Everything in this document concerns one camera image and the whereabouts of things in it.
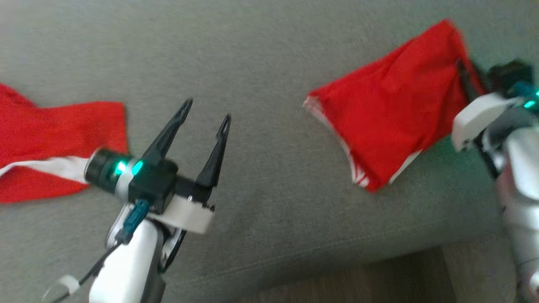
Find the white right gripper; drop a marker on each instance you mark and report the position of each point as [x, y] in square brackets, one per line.
[476, 115]

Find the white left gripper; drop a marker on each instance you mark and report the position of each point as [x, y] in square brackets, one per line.
[189, 212]

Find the red Bulls basketball jersey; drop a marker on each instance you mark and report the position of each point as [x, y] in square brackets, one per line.
[396, 109]

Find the red shorts with white stripe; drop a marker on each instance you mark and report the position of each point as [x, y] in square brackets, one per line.
[54, 130]

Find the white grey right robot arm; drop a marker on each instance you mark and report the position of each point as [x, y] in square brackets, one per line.
[522, 176]

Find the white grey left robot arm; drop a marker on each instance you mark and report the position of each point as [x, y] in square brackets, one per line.
[126, 269]

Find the grey sofa seat cushion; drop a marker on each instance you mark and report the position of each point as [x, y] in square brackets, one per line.
[261, 63]

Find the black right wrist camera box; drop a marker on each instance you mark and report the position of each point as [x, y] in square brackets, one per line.
[507, 75]

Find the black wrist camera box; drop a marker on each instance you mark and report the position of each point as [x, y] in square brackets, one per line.
[153, 183]
[507, 75]

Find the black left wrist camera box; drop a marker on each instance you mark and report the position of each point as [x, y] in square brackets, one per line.
[153, 183]

